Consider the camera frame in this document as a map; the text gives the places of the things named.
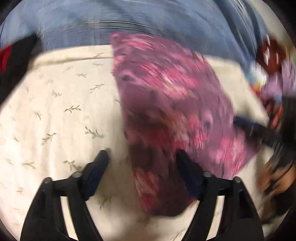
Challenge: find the purple floral cloth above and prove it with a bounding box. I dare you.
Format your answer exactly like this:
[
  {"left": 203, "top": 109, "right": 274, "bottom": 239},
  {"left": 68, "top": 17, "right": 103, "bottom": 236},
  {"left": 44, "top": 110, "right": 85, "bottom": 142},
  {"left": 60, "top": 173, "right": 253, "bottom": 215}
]
[{"left": 110, "top": 32, "right": 255, "bottom": 216}]

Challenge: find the right hand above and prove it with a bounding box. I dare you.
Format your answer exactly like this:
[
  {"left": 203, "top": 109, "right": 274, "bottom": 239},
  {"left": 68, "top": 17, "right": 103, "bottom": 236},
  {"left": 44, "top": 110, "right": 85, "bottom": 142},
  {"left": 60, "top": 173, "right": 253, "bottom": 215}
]
[{"left": 257, "top": 161, "right": 295, "bottom": 195}]

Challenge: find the colourful items pile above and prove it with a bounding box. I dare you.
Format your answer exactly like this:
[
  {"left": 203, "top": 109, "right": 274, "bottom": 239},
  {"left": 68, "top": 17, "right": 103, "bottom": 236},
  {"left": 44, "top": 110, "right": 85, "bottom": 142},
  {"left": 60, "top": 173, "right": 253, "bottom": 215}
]
[{"left": 249, "top": 36, "right": 295, "bottom": 129}]

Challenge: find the cream leaf-print pillow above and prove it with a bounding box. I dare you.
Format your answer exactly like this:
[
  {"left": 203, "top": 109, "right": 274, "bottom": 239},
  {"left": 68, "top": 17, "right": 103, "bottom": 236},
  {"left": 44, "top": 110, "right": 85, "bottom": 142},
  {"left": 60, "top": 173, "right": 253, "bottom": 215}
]
[{"left": 0, "top": 44, "right": 270, "bottom": 241}]

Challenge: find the blue plaid bedsheet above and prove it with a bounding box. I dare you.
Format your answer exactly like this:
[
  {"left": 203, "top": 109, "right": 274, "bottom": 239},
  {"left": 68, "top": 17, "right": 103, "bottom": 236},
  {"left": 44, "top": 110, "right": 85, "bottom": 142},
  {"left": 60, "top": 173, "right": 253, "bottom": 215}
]
[{"left": 1, "top": 1, "right": 268, "bottom": 69}]

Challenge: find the black red garment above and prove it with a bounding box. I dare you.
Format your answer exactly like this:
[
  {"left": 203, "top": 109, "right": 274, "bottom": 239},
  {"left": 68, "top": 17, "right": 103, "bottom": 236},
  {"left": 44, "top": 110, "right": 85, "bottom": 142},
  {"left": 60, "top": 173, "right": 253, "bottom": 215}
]
[{"left": 0, "top": 34, "right": 43, "bottom": 102}]

